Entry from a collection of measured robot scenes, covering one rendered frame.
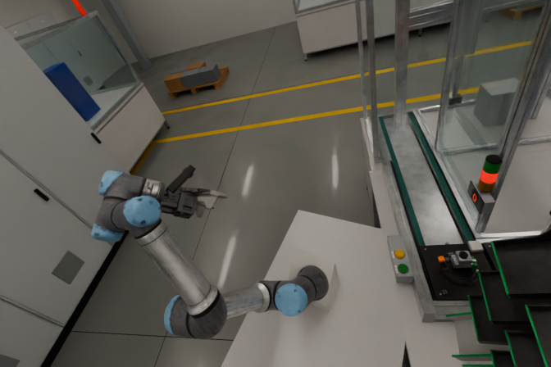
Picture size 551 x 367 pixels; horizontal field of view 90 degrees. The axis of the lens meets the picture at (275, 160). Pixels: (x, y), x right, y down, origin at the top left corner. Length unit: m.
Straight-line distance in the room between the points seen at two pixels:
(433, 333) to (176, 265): 1.07
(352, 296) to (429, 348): 0.34
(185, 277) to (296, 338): 0.78
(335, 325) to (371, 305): 0.19
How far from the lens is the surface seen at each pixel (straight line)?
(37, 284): 3.19
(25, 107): 3.22
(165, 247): 0.78
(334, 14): 5.74
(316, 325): 1.47
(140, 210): 0.73
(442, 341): 1.46
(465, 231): 1.61
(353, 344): 1.44
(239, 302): 1.14
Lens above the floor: 2.25
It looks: 39 degrees down
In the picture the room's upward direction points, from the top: 20 degrees counter-clockwise
